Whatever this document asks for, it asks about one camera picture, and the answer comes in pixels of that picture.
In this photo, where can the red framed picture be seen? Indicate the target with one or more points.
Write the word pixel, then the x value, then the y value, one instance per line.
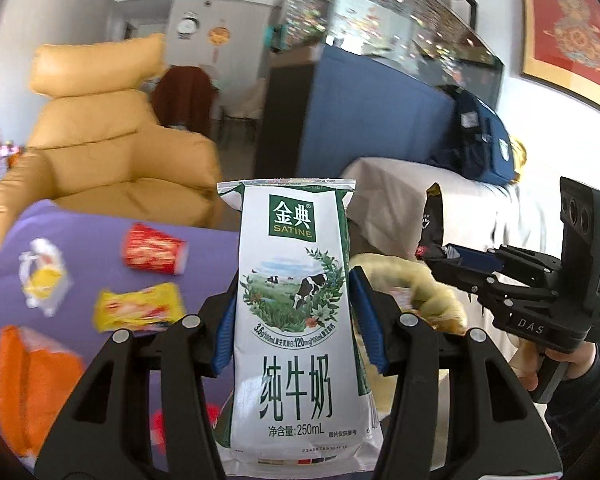
pixel 570 25

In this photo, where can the white sofa cover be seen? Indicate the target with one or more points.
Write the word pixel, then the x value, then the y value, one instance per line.
pixel 390 195

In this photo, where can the yellow leather armchair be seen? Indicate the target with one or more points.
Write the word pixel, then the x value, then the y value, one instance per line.
pixel 105 135

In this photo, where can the glass fish tank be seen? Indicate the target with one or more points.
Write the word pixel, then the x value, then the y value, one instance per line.
pixel 395 15

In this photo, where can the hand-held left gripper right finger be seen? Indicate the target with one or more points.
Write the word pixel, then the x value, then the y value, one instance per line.
pixel 367 320

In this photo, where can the red hexagonal plastic container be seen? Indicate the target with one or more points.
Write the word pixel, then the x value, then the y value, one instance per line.
pixel 161 425

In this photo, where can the white dining chair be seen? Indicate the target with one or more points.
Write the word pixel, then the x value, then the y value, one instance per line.
pixel 240 110

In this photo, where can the person's right hand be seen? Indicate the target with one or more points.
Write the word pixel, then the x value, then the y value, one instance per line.
pixel 527 365

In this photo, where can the red gold hanging ornament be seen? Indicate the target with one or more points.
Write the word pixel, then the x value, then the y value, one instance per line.
pixel 218 36

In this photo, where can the red paper cup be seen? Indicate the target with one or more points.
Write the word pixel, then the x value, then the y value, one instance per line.
pixel 152 250

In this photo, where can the blue backpack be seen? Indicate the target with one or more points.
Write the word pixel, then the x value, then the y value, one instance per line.
pixel 472 135

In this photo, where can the yellow snack packet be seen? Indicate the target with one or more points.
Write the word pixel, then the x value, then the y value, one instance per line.
pixel 137 307

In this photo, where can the orange wrapper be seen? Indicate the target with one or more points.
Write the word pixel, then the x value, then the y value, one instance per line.
pixel 35 390

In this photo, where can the black wrapper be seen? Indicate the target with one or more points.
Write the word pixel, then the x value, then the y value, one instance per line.
pixel 432 220

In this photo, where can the blue cloth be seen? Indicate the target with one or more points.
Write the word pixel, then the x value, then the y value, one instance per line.
pixel 375 105

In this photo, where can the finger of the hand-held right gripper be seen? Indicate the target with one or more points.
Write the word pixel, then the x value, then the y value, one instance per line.
pixel 460 277
pixel 472 257

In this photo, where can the panda wall clock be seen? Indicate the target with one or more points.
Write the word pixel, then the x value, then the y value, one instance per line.
pixel 187 25

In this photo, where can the white milk pouch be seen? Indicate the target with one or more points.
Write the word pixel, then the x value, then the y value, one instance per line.
pixel 290 360

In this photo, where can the brown chair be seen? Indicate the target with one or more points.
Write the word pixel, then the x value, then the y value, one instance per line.
pixel 182 100

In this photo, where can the person's right forearm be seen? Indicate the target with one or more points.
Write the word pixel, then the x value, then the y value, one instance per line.
pixel 590 410

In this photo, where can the purple tablecloth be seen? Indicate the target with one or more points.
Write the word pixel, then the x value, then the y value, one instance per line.
pixel 80 240

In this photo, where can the small white yellow toy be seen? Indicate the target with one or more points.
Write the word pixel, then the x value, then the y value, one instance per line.
pixel 45 280

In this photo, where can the black cabinet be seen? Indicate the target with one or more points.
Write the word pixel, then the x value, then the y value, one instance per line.
pixel 282 120

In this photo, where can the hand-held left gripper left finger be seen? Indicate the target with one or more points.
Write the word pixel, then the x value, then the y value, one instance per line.
pixel 225 330

